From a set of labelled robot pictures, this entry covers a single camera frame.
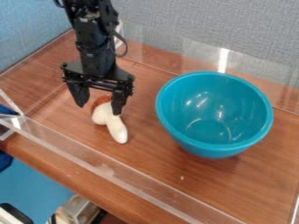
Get clear acrylic corner bracket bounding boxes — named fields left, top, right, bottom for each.
left=114, top=20, right=123, bottom=49

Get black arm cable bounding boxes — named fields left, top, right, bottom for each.
left=107, top=30, right=127, bottom=58

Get black white device below table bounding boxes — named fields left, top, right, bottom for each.
left=0, top=203, right=33, bottom=224

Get white brown-capped toy mushroom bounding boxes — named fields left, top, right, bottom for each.
left=90, top=94, right=127, bottom=144

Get clear acrylic back panel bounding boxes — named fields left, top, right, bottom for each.
left=119, top=24, right=299, bottom=115

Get metal table frame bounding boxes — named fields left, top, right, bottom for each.
left=45, top=195, right=107, bottom=224

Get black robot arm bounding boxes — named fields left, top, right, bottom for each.
left=51, top=0, right=134, bottom=116

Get blue plastic bowl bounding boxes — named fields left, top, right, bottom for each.
left=154, top=71, right=274, bottom=158

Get blue cloth at left edge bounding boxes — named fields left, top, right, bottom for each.
left=0, top=104, right=18, bottom=173

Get clear acrylic front barrier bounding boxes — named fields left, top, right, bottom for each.
left=0, top=88, right=246, bottom=224

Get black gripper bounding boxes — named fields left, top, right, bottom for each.
left=59, top=43, right=134, bottom=116

